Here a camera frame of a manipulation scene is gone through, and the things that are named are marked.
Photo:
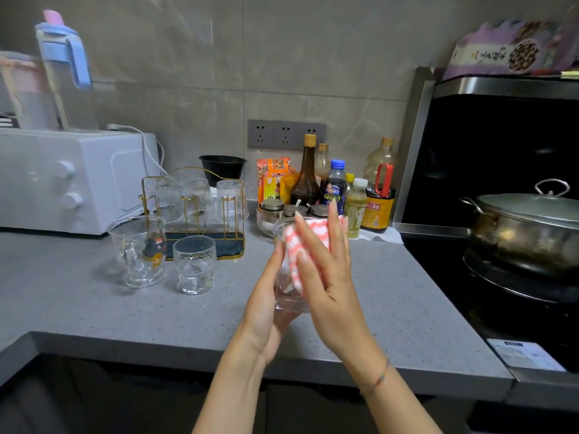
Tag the white label sticker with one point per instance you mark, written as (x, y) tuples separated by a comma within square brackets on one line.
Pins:
[(524, 355)]

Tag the dark brown glass bottle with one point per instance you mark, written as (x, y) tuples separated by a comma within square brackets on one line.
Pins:
[(306, 185)]

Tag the cartoon cat print glass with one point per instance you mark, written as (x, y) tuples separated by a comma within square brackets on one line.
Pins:
[(285, 299)]

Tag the black plastic bowl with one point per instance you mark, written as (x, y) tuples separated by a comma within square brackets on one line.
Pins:
[(222, 168)]

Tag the small bottle yellow cap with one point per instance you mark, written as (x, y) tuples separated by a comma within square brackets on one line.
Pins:
[(349, 178)]

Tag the stack of flat coasters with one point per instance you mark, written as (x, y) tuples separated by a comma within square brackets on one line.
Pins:
[(6, 120)]

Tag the pink striped cloth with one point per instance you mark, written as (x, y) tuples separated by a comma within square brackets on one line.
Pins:
[(319, 230)]

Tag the clear jug blue lid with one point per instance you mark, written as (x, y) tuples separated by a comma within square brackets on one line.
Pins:
[(65, 94)]

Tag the yellow liquid bottle white cap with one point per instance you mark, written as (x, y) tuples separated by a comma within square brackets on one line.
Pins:
[(356, 212)]

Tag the white paper towel sheet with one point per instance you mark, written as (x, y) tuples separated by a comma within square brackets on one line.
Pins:
[(384, 235)]

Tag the glass spice jar steel lid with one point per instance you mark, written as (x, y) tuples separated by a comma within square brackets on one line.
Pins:
[(320, 211), (271, 204), (291, 210)]

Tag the small ribbed clear glass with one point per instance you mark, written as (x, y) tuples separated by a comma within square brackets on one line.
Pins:
[(231, 201)]

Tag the person's right hand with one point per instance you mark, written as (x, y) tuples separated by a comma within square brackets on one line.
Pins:
[(339, 311)]

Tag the white microwave oven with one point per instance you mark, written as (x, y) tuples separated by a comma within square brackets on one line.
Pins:
[(72, 180)]

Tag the embossed ribbed clear glass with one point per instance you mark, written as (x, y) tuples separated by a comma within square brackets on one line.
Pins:
[(196, 201)]

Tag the steel pot lid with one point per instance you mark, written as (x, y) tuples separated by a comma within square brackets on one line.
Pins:
[(534, 207)]

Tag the grey wall socket panel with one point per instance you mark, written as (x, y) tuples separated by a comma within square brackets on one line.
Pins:
[(286, 134)]

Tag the person's left hand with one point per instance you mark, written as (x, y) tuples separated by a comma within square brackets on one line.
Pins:
[(262, 325)]

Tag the person's right forearm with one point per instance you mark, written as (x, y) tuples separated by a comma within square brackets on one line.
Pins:
[(398, 406)]

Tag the clear round condiment tray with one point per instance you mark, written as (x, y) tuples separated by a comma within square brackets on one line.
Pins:
[(264, 228)]

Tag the orange seasoning packet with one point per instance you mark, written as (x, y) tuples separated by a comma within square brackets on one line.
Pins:
[(271, 180)]

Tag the pale yellow flat pack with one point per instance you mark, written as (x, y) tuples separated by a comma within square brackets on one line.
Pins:
[(570, 74)]

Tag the yellow seasoning pouch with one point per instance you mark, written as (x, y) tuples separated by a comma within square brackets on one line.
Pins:
[(288, 187)]

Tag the penguin print glass mug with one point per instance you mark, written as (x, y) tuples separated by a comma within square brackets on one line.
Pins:
[(133, 257)]

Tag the clear container pink lid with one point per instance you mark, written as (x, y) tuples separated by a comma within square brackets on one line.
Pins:
[(27, 94)]

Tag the stainless steel pot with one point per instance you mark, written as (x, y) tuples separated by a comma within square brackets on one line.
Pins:
[(520, 248)]

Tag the short textured glass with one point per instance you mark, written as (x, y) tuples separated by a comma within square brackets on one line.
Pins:
[(194, 268)]

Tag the dark bottle blue cap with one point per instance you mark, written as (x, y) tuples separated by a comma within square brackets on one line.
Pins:
[(334, 189)]

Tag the purple food packet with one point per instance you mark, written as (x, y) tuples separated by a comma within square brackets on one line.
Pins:
[(484, 51)]

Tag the clear bottle brown cap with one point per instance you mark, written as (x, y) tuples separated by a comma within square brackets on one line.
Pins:
[(322, 162)]

